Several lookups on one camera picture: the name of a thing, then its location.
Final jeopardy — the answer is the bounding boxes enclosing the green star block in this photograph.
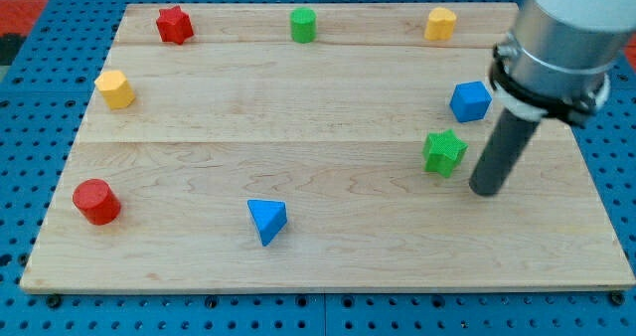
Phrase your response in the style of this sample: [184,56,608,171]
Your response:
[421,129,468,178]

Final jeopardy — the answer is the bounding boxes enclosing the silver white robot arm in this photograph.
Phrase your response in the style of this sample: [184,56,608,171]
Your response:
[490,0,635,125]

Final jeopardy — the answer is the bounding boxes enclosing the red star block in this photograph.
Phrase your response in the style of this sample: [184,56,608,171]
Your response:
[156,5,194,45]

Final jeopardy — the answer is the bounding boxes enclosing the light wooden board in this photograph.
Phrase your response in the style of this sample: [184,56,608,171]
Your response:
[21,3,635,294]

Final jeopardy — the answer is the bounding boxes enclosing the blue triangle block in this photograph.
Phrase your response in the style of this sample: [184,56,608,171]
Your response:
[247,200,287,247]

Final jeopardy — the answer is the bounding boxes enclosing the green cylinder block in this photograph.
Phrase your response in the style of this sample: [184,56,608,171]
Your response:
[290,7,317,44]

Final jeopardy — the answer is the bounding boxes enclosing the blue cube block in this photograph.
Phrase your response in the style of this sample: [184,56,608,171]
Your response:
[449,82,492,123]

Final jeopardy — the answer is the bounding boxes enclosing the yellow heart block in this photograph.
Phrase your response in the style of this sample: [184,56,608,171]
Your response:
[423,7,457,41]

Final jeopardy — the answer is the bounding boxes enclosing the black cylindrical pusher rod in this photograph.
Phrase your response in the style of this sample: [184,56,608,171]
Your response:
[469,108,540,197]

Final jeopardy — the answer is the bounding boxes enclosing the yellow hexagon block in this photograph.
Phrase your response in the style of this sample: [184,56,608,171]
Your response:
[94,70,135,109]

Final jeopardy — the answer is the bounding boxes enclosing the red cylinder block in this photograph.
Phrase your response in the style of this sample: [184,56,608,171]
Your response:
[72,179,121,226]

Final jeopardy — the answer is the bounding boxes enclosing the black cable around arm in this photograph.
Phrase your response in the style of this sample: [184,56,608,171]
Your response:
[488,43,611,127]

